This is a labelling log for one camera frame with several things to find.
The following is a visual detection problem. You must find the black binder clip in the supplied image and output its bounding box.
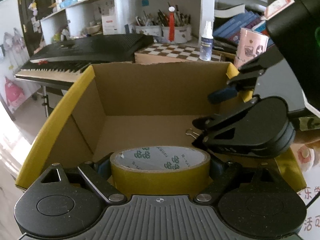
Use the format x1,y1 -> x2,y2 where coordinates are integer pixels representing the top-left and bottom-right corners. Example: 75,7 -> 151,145
185,128 -> 204,140

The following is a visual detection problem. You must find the yellow tape roll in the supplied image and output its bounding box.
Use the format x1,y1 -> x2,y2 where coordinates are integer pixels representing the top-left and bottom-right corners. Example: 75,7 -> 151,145
110,146 -> 210,198

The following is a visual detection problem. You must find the pink plush pig toy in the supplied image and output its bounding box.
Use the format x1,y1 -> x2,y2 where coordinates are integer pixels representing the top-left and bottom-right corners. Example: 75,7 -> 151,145
291,129 -> 319,172

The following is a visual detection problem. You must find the pink cylindrical humidifier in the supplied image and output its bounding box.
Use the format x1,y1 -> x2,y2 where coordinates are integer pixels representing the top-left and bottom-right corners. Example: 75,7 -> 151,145
234,28 -> 269,68

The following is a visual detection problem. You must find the white spray bottle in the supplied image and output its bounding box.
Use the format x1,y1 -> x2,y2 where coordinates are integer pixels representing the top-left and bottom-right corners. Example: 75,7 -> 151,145
199,21 -> 214,61

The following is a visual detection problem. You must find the yellow cardboard box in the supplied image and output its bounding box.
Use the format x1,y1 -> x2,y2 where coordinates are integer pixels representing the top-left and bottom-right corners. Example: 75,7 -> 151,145
15,61 -> 308,198

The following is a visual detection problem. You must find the wooden chessboard box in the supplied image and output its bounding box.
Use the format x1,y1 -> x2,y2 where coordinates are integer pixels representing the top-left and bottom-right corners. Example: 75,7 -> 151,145
134,42 -> 222,65

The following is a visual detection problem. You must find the white bookshelf unit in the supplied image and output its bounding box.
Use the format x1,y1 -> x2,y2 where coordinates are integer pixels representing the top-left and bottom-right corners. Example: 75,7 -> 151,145
40,0 -> 267,47

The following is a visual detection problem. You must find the pink cartoon desk mat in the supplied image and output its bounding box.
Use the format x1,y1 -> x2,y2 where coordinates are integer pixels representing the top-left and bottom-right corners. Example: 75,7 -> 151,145
295,129 -> 319,239

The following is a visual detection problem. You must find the black electronic keyboard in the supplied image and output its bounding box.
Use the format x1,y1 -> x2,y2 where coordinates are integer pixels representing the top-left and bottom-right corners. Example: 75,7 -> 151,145
15,34 -> 153,83

